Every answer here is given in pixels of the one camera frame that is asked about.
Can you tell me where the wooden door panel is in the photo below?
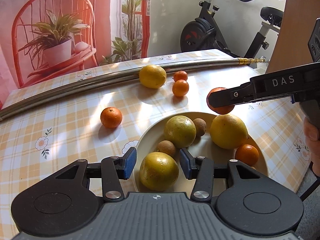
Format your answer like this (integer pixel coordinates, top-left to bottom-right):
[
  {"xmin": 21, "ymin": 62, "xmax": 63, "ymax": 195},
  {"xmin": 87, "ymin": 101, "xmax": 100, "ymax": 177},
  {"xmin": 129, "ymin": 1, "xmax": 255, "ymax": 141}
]
[{"xmin": 266, "ymin": 0, "xmax": 319, "ymax": 73}]

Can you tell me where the greenish yellow citrus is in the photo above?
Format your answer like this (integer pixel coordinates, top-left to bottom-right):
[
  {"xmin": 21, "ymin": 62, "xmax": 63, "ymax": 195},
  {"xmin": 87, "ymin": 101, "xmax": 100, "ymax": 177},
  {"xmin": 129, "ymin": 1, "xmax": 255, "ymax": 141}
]
[{"xmin": 164, "ymin": 115, "xmax": 196, "ymax": 148}]

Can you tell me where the yellow green round citrus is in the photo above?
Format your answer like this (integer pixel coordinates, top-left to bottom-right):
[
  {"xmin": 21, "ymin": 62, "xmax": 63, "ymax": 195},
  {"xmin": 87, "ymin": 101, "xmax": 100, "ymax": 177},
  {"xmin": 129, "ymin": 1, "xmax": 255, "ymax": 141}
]
[{"xmin": 139, "ymin": 152, "xmax": 179, "ymax": 191}]

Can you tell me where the large yellow lemon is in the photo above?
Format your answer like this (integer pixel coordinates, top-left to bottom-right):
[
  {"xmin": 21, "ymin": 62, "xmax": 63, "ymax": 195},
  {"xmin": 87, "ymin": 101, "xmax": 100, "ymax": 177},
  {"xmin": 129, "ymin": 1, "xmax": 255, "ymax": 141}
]
[{"xmin": 139, "ymin": 64, "xmax": 167, "ymax": 89}]

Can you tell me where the orange mandarin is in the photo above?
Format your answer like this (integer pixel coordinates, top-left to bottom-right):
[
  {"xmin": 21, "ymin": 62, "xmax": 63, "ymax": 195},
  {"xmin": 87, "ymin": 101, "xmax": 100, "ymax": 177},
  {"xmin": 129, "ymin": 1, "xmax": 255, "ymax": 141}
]
[
  {"xmin": 235, "ymin": 144, "xmax": 259, "ymax": 166},
  {"xmin": 100, "ymin": 107, "xmax": 123, "ymax": 129},
  {"xmin": 172, "ymin": 80, "xmax": 189, "ymax": 97},
  {"xmin": 173, "ymin": 70, "xmax": 188, "ymax": 82},
  {"xmin": 206, "ymin": 87, "xmax": 235, "ymax": 115}
]

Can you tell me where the orange mandarin front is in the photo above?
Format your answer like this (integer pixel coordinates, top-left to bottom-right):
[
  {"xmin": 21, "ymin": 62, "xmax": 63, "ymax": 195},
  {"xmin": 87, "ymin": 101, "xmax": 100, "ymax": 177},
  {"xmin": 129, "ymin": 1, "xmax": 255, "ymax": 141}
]
[{"xmin": 206, "ymin": 87, "xmax": 235, "ymax": 115}]

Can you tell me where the black exercise bike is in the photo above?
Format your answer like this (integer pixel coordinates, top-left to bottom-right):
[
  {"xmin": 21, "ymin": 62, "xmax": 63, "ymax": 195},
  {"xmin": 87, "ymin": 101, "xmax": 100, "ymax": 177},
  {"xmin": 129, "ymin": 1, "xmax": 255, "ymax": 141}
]
[{"xmin": 180, "ymin": 0, "xmax": 284, "ymax": 58}]

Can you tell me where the beige round plate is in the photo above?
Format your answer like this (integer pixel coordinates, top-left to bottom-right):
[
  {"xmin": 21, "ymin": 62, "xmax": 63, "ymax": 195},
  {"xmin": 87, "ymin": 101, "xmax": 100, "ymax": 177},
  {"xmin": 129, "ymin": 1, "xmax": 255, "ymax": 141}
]
[{"xmin": 131, "ymin": 112, "xmax": 268, "ymax": 197}]

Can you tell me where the long steel telescopic pole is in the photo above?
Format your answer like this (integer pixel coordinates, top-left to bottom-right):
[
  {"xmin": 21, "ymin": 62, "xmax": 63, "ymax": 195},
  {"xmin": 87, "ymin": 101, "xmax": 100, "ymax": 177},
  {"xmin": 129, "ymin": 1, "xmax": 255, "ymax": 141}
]
[{"xmin": 1, "ymin": 57, "xmax": 265, "ymax": 121}]

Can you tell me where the large yellow grapefruit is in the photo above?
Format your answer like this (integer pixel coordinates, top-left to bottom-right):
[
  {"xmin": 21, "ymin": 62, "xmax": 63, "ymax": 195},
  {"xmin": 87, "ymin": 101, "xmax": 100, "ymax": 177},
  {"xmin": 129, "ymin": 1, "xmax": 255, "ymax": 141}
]
[{"xmin": 210, "ymin": 114, "xmax": 249, "ymax": 150}]

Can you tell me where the printed room backdrop cloth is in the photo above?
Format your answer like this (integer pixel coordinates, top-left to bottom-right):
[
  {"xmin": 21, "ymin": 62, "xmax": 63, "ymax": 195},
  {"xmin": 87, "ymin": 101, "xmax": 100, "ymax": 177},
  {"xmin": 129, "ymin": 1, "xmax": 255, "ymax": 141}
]
[{"xmin": 1, "ymin": 0, "xmax": 151, "ymax": 103}]

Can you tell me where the yellow plaid floral tablecloth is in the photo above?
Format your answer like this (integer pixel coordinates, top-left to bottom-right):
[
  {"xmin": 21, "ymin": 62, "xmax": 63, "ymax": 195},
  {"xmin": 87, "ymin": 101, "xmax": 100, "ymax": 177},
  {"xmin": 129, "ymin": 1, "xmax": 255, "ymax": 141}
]
[{"xmin": 1, "ymin": 66, "xmax": 311, "ymax": 239}]

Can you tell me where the small brown longan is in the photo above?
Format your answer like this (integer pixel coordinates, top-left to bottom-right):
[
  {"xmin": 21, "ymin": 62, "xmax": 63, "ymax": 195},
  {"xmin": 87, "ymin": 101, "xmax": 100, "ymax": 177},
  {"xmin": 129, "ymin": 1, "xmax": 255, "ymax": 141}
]
[
  {"xmin": 193, "ymin": 118, "xmax": 207, "ymax": 138},
  {"xmin": 156, "ymin": 140, "xmax": 177, "ymax": 157}
]

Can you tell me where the person right hand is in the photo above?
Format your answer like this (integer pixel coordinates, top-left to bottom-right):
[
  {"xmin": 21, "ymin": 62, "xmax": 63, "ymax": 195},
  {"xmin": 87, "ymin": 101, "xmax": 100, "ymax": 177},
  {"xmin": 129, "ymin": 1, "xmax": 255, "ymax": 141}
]
[{"xmin": 303, "ymin": 118, "xmax": 320, "ymax": 177}]

